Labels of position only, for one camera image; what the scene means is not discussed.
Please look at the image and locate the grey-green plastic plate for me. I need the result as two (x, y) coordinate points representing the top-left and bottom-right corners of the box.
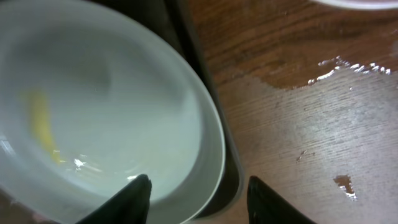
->
(1, 1), (224, 223)

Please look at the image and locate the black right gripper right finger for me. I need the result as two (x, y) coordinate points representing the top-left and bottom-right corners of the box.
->
(247, 175), (315, 224)

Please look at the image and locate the pink plastic plate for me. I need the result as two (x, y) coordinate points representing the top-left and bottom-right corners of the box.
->
(312, 0), (397, 11)

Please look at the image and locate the dark brown serving tray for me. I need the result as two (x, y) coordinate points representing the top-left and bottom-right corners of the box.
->
(95, 0), (244, 223)

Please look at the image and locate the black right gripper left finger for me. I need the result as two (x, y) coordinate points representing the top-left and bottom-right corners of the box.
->
(76, 174), (152, 224)

